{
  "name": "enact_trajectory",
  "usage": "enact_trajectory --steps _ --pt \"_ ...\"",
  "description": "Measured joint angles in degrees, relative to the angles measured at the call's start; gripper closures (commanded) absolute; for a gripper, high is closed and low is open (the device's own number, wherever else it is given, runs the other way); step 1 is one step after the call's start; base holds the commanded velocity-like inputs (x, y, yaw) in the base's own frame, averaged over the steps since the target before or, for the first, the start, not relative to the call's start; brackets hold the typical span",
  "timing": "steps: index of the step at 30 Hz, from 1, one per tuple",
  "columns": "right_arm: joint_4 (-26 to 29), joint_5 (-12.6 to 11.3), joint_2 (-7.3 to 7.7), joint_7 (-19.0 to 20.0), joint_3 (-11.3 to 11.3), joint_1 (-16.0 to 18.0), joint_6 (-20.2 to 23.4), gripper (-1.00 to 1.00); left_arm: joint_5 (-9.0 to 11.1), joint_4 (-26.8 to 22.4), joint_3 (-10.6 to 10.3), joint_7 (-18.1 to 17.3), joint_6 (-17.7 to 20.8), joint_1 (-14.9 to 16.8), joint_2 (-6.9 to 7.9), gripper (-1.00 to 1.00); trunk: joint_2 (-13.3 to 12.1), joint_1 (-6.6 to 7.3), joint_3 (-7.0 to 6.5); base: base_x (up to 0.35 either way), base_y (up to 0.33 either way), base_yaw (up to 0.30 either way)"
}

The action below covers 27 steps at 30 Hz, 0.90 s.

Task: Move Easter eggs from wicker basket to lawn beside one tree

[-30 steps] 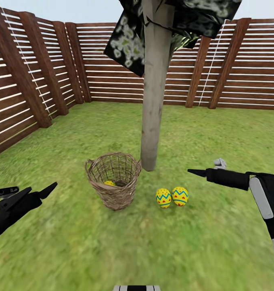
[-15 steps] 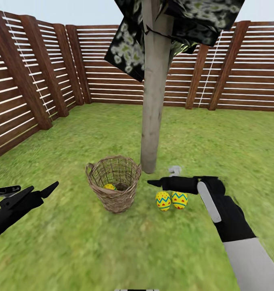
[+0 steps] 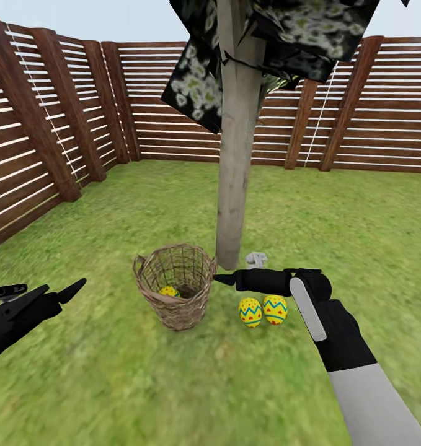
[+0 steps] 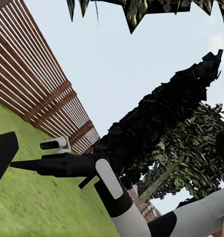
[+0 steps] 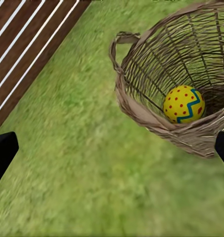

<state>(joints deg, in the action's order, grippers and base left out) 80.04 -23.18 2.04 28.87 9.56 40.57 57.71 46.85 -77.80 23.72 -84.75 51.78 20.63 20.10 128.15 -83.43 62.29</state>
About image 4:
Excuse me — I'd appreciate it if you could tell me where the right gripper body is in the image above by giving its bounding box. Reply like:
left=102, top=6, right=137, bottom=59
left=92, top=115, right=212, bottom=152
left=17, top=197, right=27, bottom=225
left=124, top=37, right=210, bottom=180
left=41, top=153, right=84, bottom=178

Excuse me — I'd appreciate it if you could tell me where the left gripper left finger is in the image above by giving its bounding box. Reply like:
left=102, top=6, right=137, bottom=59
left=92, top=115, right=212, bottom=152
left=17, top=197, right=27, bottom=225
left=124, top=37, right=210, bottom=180
left=0, top=131, right=19, bottom=179

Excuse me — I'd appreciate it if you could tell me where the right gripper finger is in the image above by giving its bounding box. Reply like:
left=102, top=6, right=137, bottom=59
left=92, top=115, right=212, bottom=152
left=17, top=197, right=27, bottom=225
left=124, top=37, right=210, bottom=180
left=34, top=153, right=68, bottom=176
left=9, top=160, right=52, bottom=174

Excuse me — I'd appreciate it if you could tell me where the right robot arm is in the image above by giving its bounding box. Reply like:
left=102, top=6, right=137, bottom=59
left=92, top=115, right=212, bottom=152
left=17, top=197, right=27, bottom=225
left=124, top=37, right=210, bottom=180
left=9, top=136, right=224, bottom=237

